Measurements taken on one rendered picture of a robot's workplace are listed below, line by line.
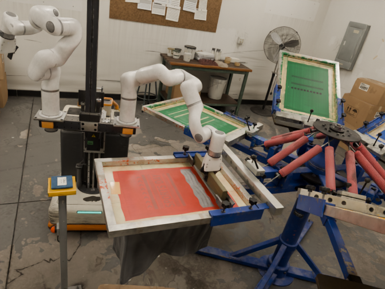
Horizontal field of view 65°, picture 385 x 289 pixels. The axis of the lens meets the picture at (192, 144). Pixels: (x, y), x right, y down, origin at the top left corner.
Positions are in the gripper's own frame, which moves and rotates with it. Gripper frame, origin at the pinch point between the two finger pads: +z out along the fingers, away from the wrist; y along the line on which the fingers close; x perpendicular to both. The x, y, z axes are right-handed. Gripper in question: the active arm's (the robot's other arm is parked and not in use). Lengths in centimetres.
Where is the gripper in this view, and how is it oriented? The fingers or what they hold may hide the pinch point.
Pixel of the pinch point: (208, 177)
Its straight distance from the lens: 173.7
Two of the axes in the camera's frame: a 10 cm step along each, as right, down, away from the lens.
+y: -9.1, 0.3, -4.0
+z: -1.7, 8.8, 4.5
